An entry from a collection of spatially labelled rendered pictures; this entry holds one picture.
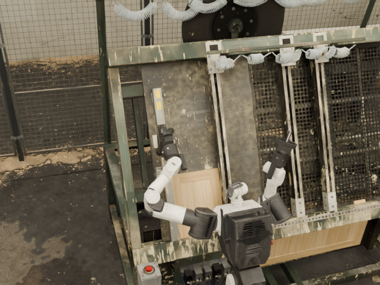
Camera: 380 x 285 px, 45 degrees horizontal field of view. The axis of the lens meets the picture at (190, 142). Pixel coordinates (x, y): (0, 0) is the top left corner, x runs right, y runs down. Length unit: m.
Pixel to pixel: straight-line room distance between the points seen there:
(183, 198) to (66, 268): 1.49
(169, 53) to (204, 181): 0.83
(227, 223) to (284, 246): 1.29
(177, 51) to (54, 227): 2.25
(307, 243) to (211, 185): 1.13
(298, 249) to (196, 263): 1.04
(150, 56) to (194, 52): 0.27
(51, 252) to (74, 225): 0.35
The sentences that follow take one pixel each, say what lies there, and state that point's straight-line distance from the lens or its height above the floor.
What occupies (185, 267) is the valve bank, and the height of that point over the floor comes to 0.74.
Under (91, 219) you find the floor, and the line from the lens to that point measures 4.44.
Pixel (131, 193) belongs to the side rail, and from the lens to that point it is 2.82.
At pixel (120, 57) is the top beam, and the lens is 2.75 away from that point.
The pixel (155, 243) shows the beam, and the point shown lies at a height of 0.88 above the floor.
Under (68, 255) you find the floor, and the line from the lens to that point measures 4.16.
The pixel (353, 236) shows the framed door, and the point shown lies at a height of 0.37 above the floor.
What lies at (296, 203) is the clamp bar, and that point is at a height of 1.01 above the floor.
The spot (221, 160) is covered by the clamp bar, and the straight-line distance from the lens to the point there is 2.91.
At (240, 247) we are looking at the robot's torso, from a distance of 2.41.
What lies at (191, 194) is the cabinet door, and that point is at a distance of 2.94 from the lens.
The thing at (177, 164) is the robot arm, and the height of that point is 1.49.
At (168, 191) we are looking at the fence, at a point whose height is 1.17.
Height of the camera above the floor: 3.02
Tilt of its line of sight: 34 degrees down
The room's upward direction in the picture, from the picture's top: 2 degrees clockwise
